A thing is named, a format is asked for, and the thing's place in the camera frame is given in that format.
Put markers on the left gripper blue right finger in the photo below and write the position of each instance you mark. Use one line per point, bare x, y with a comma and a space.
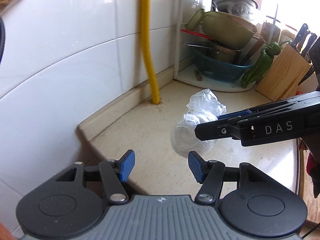
202, 169

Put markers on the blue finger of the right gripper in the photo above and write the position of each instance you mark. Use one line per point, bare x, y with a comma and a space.
234, 114

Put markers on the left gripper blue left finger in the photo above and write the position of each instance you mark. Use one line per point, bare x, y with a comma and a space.
118, 169

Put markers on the clear plastic bag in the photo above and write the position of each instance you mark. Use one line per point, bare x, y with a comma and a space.
205, 104

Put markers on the clear plastic lid cup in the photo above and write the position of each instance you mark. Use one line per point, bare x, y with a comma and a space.
183, 138

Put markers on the wooden knife block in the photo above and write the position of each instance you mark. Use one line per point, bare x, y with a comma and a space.
287, 70

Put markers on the green pepper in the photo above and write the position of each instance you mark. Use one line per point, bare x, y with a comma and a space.
263, 63

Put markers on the steel pot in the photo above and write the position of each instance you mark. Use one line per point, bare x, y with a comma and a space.
216, 51

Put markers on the teal plastic basin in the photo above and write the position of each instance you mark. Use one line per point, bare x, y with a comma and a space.
218, 70

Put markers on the olive green pot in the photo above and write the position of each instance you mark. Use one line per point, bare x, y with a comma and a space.
230, 30

